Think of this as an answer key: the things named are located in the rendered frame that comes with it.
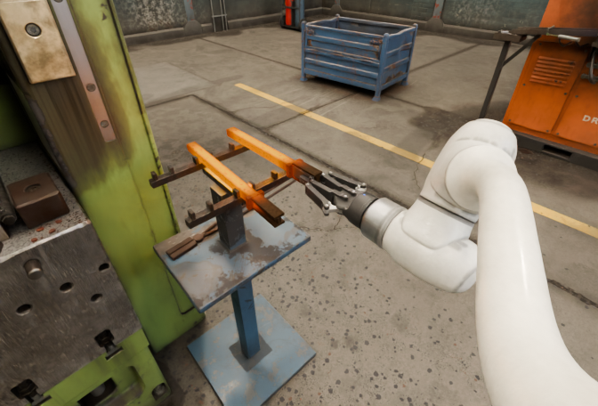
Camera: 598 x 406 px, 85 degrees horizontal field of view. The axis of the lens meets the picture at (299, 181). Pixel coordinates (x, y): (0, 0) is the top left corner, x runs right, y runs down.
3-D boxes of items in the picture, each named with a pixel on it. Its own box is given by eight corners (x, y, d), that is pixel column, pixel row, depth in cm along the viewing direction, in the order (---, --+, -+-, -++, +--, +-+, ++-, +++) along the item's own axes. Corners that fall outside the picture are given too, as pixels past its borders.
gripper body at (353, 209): (357, 238, 67) (325, 215, 72) (383, 220, 71) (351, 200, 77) (360, 209, 62) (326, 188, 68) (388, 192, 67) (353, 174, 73)
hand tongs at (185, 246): (298, 172, 136) (298, 169, 135) (305, 175, 133) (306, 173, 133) (165, 254, 99) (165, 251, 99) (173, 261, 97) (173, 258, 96)
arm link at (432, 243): (394, 254, 68) (425, 198, 66) (467, 303, 58) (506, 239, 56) (370, 253, 60) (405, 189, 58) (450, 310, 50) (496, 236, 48)
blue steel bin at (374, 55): (408, 84, 427) (420, 23, 385) (377, 101, 378) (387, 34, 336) (333, 66, 491) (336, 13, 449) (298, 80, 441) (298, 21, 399)
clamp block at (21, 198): (71, 213, 78) (60, 190, 75) (29, 230, 74) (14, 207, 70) (58, 190, 85) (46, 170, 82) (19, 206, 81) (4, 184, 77)
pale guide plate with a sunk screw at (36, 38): (76, 76, 78) (44, -7, 68) (31, 85, 73) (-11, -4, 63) (73, 73, 79) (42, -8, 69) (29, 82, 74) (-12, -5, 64)
